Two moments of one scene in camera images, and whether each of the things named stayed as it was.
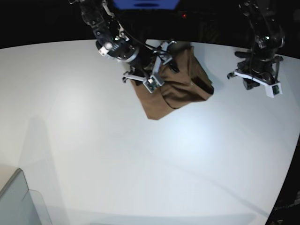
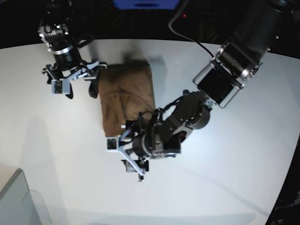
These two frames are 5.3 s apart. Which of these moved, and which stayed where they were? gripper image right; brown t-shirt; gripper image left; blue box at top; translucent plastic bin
Moved: gripper image left; brown t-shirt; gripper image right
Stayed: translucent plastic bin; blue box at top
